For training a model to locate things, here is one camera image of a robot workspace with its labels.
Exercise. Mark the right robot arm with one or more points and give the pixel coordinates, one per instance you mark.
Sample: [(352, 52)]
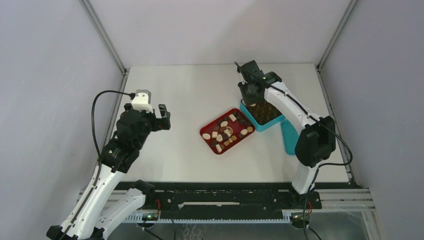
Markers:
[(316, 134)]

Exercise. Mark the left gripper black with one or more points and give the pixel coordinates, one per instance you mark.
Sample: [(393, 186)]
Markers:
[(159, 123)]

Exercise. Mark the teal chocolate box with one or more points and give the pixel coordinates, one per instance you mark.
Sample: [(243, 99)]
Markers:
[(262, 116)]

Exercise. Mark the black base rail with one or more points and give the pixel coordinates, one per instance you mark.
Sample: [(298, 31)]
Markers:
[(228, 201)]

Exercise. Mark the teal box lid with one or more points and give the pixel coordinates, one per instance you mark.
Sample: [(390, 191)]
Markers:
[(290, 137)]

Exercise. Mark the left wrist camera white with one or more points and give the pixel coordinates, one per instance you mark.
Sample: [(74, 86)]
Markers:
[(142, 101)]

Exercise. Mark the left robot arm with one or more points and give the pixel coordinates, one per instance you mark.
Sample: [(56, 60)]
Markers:
[(88, 220)]

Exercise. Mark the red chocolate tray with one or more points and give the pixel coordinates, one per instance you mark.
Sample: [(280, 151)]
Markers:
[(226, 131)]

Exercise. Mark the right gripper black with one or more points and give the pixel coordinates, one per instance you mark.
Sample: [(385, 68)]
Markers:
[(248, 101)]

